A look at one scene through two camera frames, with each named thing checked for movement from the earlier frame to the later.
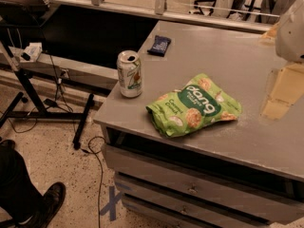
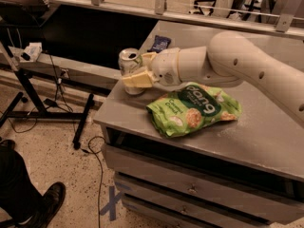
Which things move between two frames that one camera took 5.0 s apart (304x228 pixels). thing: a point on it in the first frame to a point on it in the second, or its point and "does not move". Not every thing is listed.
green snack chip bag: x=195 y=104 does not move
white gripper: x=291 y=37 to x=165 y=66
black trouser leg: x=18 y=195 does not move
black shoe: x=47 y=207 does not move
